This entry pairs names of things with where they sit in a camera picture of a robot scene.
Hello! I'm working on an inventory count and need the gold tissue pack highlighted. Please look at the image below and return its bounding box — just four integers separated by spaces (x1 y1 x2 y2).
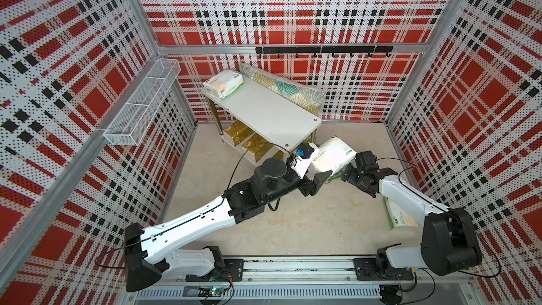
223 120 254 146
272 151 285 161
243 134 273 162

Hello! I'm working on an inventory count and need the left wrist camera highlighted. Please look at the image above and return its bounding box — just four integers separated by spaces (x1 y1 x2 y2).
290 143 320 179

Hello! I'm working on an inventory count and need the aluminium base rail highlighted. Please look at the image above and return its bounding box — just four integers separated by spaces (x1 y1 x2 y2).
121 255 484 304

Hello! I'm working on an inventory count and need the white wire mesh basket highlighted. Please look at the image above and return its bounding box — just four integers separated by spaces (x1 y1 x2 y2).
104 59 180 146

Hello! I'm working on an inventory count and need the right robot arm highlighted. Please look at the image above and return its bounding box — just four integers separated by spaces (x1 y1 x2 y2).
342 151 483 276

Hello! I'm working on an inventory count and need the white green tissue pack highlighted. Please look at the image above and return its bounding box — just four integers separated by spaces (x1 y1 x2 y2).
383 197 419 230
307 137 357 177
203 69 244 100

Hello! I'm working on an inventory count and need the green circuit board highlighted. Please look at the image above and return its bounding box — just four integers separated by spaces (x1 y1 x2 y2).
198 287 228 298

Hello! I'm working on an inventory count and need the black wall hook rail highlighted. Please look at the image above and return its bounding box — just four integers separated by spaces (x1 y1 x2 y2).
255 45 394 56

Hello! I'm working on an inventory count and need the white two-tier shelf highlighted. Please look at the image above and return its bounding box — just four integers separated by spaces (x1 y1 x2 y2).
202 70 322 167

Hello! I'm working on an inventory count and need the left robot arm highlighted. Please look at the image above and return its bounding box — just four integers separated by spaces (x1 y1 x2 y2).
124 158 332 292

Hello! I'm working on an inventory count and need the fan pattern cushion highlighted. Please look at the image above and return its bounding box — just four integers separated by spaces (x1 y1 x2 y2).
239 62 326 150

